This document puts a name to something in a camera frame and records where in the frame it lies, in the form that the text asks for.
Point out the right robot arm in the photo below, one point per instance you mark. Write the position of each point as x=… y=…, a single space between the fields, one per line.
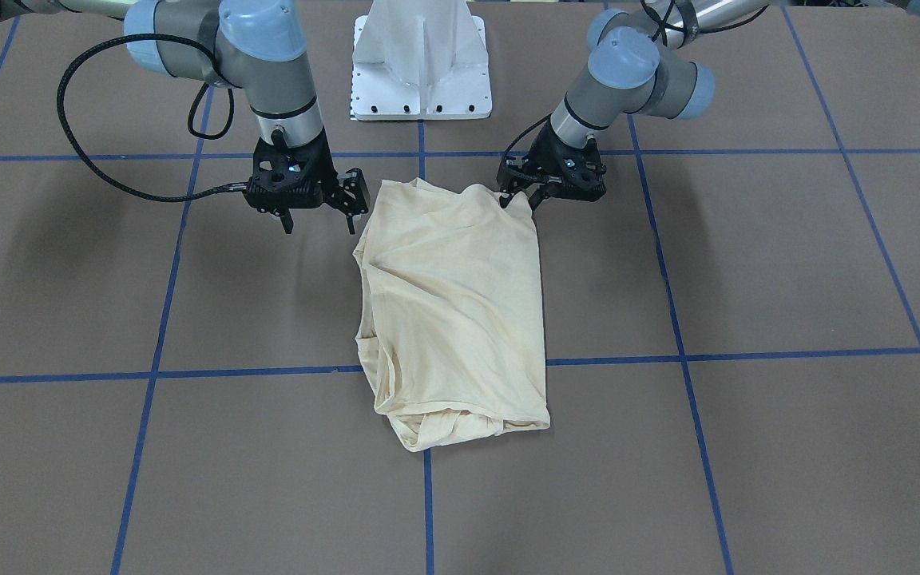
x=257 y=47

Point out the cream long-sleeve printed shirt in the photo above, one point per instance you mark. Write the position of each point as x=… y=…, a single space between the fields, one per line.
x=451 y=336

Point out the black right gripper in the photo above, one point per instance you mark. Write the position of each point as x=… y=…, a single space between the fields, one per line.
x=323 y=164

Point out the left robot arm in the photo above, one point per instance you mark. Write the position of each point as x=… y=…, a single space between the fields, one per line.
x=763 y=80

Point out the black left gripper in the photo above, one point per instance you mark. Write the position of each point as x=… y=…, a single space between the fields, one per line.
x=542 y=153

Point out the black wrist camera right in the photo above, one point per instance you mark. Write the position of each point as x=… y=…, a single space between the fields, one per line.
x=351 y=195

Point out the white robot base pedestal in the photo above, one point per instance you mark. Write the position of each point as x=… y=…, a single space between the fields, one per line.
x=420 y=60

